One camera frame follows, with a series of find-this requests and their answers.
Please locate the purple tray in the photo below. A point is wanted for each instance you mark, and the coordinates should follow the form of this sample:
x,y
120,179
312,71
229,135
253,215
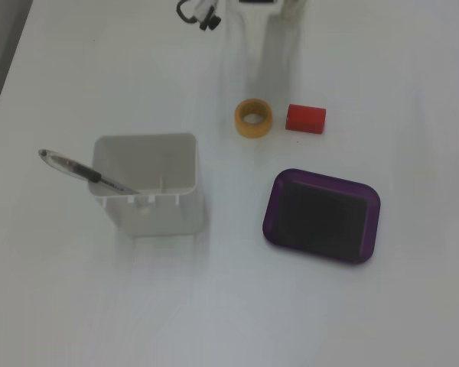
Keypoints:
x,y
279,225

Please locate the white square container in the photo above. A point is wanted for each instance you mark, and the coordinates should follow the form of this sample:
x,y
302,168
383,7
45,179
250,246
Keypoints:
x,y
157,214

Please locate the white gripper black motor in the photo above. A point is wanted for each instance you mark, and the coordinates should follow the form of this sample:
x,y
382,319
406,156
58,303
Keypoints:
x,y
281,34

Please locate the yellow tape roll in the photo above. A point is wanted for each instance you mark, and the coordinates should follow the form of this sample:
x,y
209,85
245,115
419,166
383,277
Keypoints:
x,y
240,124

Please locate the clear black ballpoint pen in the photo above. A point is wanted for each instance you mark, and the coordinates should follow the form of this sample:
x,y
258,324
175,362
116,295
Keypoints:
x,y
76,167

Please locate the red rectangular block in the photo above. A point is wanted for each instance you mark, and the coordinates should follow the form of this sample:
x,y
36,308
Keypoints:
x,y
305,119

